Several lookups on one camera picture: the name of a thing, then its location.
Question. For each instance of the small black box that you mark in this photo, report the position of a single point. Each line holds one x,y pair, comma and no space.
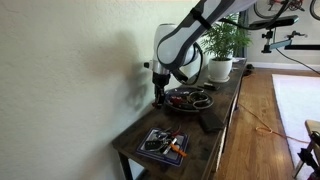
211,86

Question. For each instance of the dark shoes on floor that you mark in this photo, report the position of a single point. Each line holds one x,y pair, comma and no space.
248,69

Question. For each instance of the red object in round tray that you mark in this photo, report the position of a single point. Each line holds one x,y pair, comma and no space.
176,100

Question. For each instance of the white pot saucer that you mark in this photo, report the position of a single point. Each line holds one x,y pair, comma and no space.
218,80

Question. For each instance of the black car key fob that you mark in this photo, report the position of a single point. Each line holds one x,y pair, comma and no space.
152,145

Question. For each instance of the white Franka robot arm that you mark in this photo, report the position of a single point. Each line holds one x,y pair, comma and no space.
180,43

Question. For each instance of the light wood stool white legs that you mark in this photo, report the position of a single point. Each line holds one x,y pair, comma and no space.
313,126

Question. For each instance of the white papers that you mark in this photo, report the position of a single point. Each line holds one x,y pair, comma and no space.
238,60

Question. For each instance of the black clamp gear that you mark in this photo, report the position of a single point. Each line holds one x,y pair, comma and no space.
311,155

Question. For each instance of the silver key bunch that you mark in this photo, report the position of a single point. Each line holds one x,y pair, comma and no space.
163,136

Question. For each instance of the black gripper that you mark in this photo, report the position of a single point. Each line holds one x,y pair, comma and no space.
161,80

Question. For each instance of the orange key tool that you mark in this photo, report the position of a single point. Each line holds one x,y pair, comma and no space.
179,150

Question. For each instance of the white rug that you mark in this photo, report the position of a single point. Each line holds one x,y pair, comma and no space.
298,106

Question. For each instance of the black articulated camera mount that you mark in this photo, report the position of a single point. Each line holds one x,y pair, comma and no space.
278,44

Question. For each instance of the black item in round tray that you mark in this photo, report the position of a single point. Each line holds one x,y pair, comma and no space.
185,90

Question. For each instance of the round dark blue tray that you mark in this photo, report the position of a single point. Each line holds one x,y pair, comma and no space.
181,107

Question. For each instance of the square blue white tray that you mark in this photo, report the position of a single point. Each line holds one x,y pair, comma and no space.
150,155

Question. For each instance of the red bicycle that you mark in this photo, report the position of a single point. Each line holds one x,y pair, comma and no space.
296,4

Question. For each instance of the dark wooden console table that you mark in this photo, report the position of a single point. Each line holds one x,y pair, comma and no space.
200,150

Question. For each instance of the dark brown wallet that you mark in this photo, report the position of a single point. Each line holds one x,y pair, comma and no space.
211,121

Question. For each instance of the green potted plant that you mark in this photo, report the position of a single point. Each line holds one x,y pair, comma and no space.
226,38

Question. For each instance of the black stereo camera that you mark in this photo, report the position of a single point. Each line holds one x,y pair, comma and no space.
276,22

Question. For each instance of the white plant pot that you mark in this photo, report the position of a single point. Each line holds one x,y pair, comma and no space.
220,68

